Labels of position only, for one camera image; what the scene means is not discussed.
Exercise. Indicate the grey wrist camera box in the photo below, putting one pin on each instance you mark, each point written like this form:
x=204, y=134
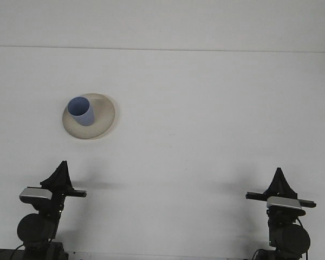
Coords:
x=33, y=192
x=284, y=203

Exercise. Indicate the pale blue cup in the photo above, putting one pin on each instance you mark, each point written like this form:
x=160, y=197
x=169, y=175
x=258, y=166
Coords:
x=82, y=115

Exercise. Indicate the pale round plate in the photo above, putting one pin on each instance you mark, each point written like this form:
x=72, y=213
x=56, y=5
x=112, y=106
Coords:
x=103, y=119

